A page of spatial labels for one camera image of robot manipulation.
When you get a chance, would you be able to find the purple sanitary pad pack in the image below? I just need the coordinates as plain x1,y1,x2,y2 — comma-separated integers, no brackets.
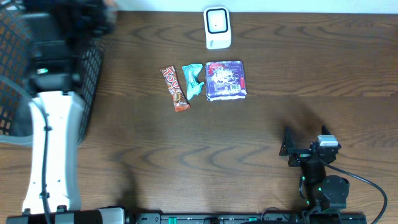
205,60,248,101

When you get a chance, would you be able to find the teal flushable wipes pack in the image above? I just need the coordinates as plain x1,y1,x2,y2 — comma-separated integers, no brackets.
182,64,205,100

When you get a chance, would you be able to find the chocolate bar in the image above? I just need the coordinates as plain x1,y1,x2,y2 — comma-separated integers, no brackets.
160,65,190,112

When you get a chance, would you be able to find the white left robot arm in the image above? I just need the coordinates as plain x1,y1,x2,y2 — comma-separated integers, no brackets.
1,0,132,223

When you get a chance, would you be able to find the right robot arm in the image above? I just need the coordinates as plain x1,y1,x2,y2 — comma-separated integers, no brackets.
279,126,349,212

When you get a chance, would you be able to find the white barcode scanner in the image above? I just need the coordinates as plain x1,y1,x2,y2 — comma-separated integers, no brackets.
203,6,232,50

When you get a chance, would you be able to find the grey plastic shopping basket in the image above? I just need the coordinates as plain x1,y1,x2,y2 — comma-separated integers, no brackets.
1,1,104,142

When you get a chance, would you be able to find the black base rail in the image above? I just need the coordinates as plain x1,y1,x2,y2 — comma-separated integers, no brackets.
133,210,367,224

